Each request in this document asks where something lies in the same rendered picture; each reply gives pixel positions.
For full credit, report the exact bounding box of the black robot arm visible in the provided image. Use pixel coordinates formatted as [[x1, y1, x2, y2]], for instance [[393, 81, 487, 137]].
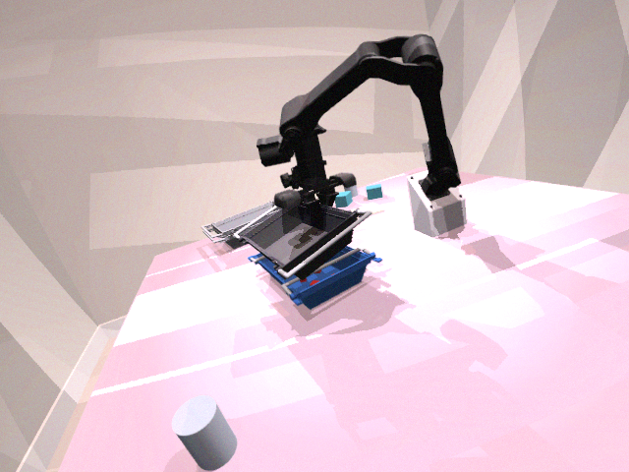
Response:
[[257, 34, 461, 201]]

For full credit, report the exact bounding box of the grey cylinder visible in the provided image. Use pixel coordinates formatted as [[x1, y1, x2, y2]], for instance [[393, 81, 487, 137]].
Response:
[[344, 185, 359, 198], [171, 394, 238, 471]]

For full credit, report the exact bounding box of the blue plastic tray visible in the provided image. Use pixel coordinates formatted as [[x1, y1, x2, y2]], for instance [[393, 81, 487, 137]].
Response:
[[254, 251, 382, 309]]

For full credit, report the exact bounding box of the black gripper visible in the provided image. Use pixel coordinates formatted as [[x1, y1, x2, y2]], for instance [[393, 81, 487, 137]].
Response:
[[274, 156, 357, 226]]

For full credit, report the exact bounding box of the teal cube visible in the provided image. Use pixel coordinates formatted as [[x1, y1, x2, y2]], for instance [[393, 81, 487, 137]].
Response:
[[335, 191, 353, 207], [367, 184, 383, 200]]

